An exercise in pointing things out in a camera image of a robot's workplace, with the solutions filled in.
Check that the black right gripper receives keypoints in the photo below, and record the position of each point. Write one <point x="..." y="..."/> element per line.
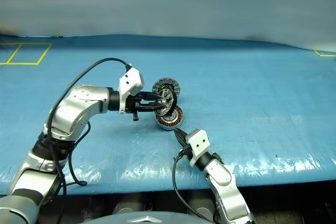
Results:
<point x="187" y="143"/>

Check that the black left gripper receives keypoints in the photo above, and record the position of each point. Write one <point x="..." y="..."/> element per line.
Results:
<point x="132" y="104"/>

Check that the motor stator with copper windings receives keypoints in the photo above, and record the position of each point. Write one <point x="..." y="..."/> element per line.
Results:
<point x="172" y="121"/>

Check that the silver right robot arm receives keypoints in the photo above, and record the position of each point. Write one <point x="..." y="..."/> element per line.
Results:
<point x="223" y="179"/>

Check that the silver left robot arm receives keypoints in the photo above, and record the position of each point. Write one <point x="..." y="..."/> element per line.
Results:
<point x="78" y="106"/>

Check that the finned motor end cap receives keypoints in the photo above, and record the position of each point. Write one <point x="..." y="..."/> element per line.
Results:
<point x="157" y="85"/>

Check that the grey rounded shape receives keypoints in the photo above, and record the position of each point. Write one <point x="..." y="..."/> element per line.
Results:
<point x="202" y="209"/>

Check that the grey robot torso with logo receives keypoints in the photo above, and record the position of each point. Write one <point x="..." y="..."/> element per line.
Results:
<point x="144" y="218"/>

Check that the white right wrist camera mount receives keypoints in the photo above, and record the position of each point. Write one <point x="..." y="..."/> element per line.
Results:
<point x="199" y="142"/>

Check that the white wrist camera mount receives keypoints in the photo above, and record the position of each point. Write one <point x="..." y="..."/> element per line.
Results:
<point x="199" y="142"/>
<point x="131" y="83"/>

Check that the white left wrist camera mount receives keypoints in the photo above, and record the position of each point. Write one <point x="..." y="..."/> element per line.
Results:
<point x="131" y="83"/>

